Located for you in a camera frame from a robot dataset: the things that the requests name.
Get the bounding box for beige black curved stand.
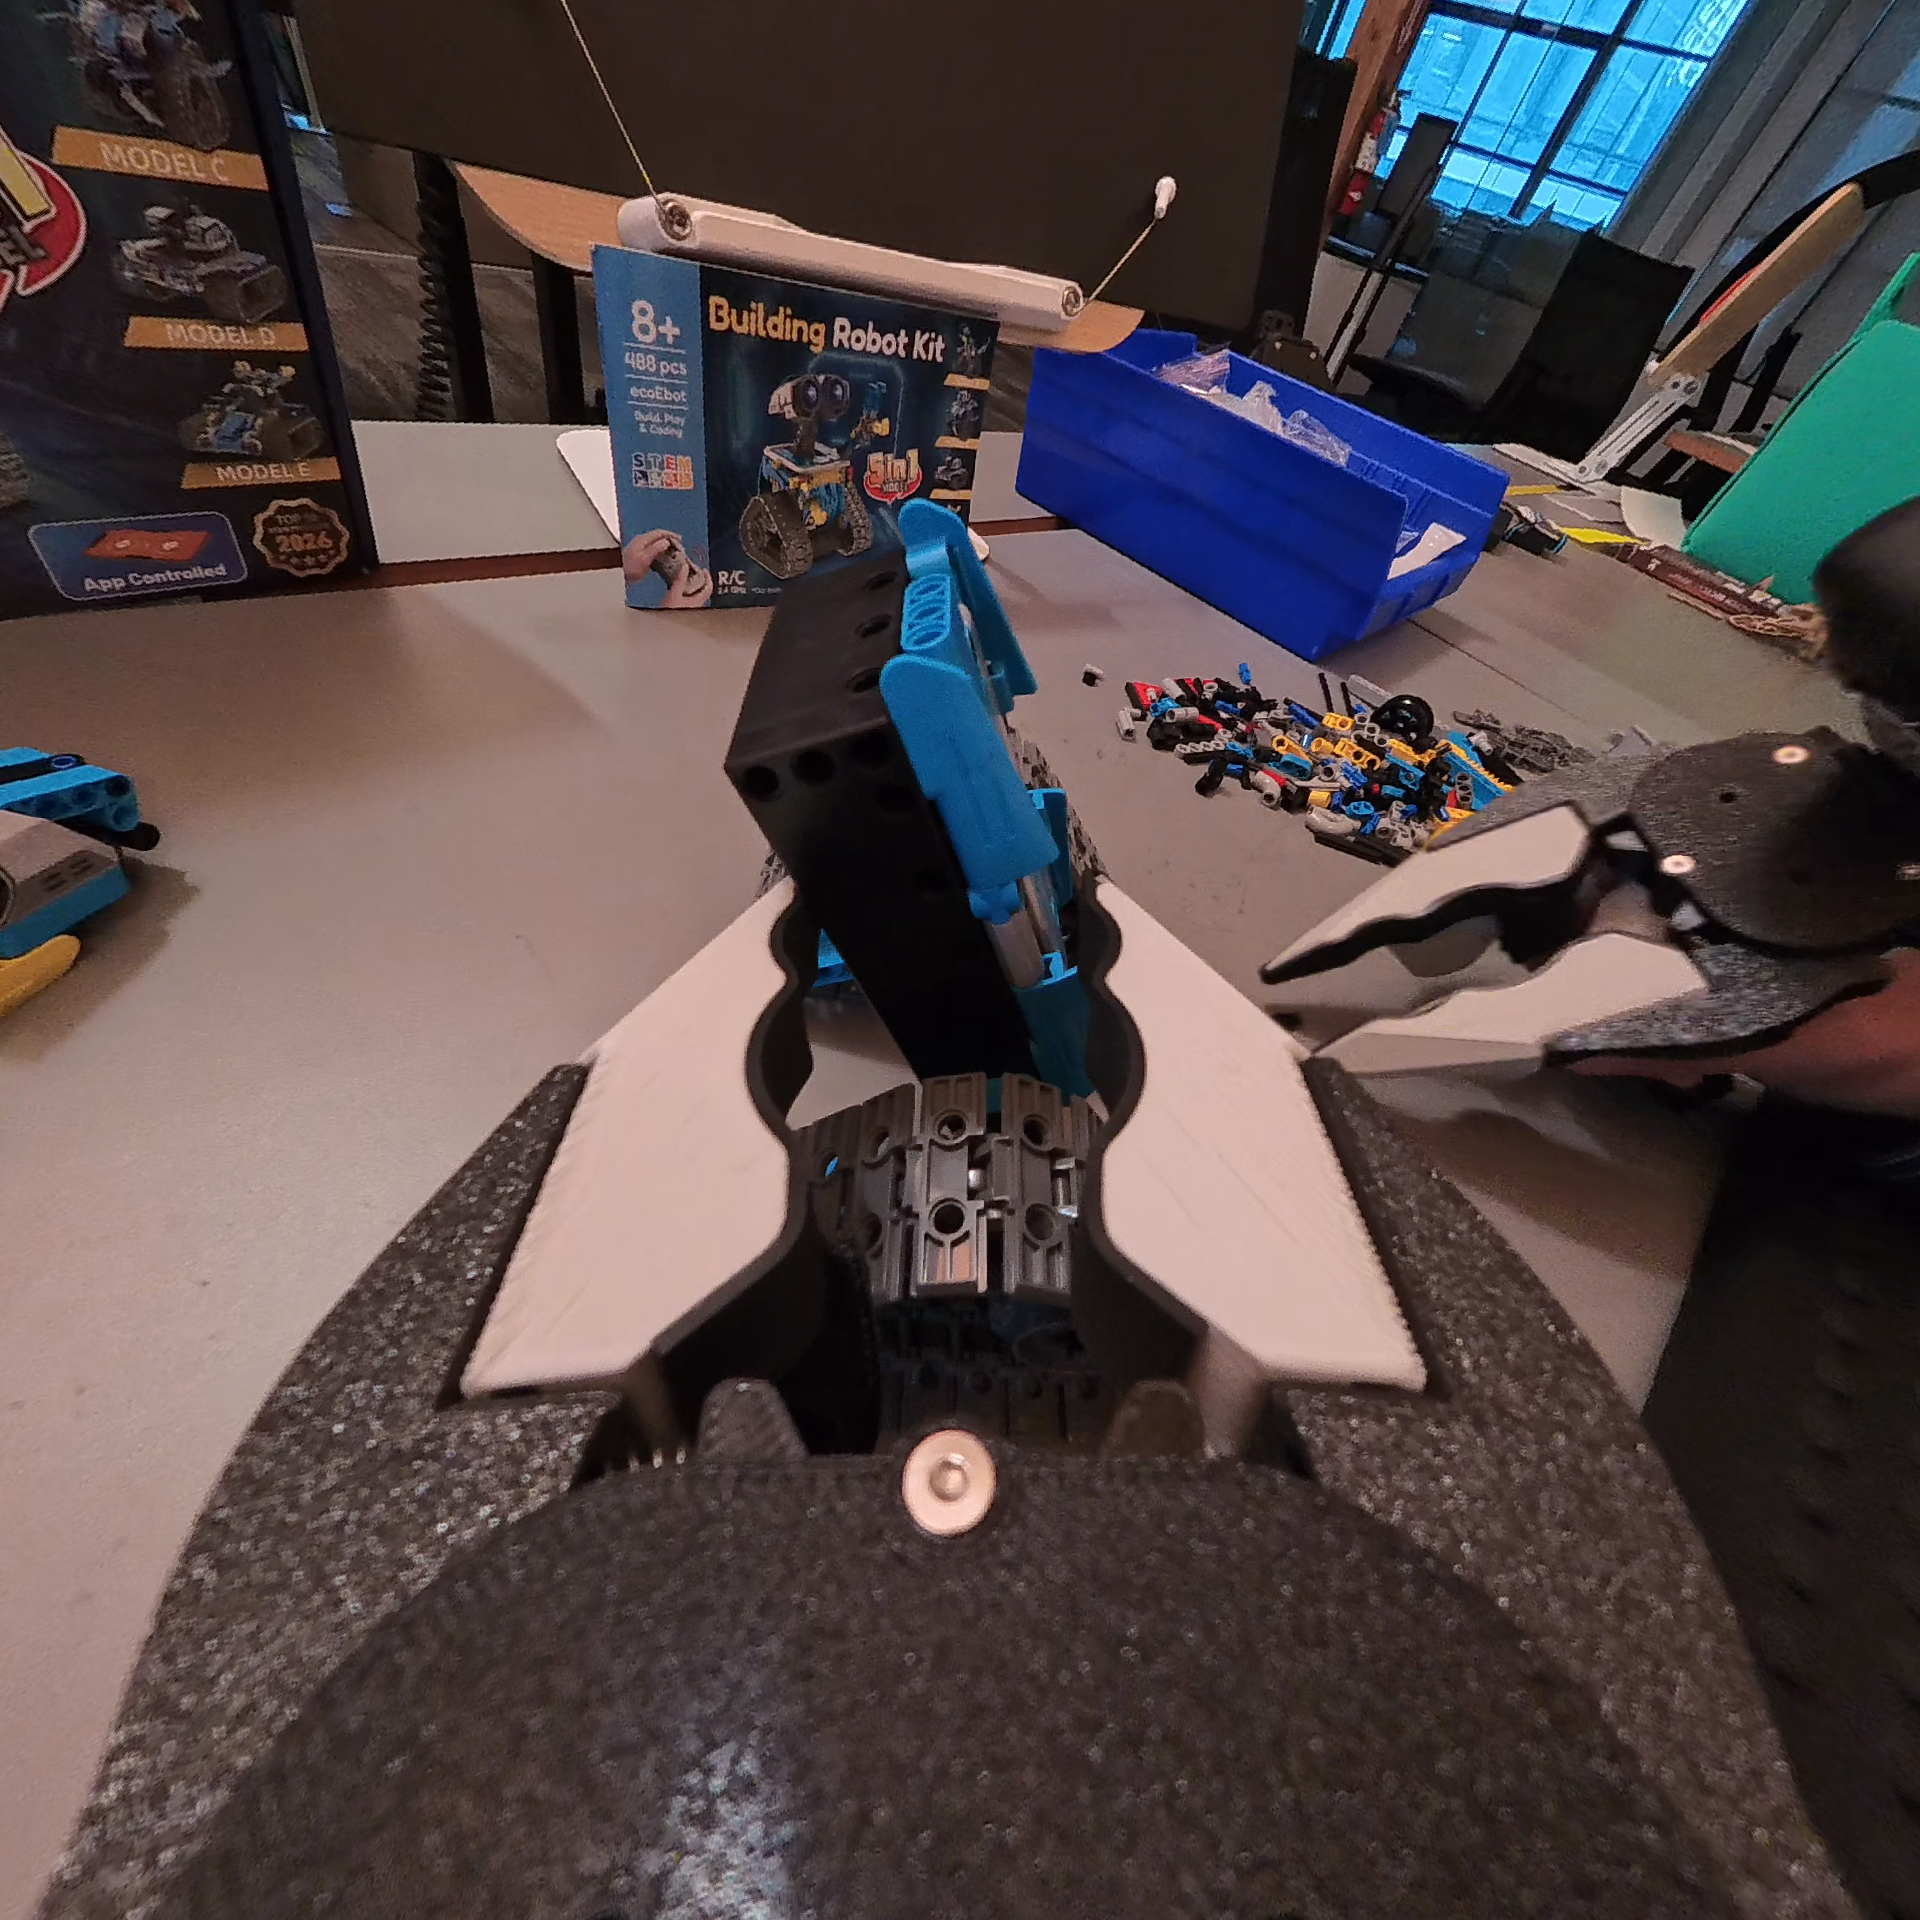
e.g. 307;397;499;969
1545;180;1869;489

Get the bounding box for large robot kit box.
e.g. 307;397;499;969
0;0;378;622

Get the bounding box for person's right hand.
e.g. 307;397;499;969
1566;972;1920;1116

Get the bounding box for robot head brick assembly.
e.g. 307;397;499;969
0;745;161;1022

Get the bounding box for light grey desk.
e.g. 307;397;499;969
0;420;1876;1875

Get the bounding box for blue plastic bin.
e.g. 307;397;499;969
1015;330;1510;661

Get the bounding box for black monitor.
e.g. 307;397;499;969
1349;224;1698;457

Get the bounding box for white bar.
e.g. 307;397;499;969
620;193;1085;335

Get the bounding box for white tipped rod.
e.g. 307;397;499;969
562;0;668;205
1088;176;1180;308

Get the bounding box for white paper sheet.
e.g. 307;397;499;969
559;428;624;545

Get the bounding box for small robot kit box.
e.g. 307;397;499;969
588;245;1004;612

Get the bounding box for black dimpled mat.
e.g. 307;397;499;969
1642;1170;1920;1920

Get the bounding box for pile of small brick parts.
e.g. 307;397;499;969
1118;658;1661;873

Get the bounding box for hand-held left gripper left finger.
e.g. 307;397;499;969
462;881;833;1455

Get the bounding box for black partition panel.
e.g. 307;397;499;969
292;0;1307;332

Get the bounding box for white and yellow papers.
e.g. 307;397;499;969
1487;442;1689;557

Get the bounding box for brown cardboard sheet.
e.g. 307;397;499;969
455;160;1145;355

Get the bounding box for brown toy skeleton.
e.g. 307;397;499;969
1627;546;1824;654

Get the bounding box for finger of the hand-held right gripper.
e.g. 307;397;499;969
1299;929;1716;1081
1262;801;1598;990

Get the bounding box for blue grey tracked toy robot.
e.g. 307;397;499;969
724;498;1121;1426

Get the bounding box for clear bags of parts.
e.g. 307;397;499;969
1155;353;1465;580

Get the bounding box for teal board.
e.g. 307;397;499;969
1679;255;1920;601

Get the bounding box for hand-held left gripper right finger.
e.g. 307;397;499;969
1088;877;1429;1459

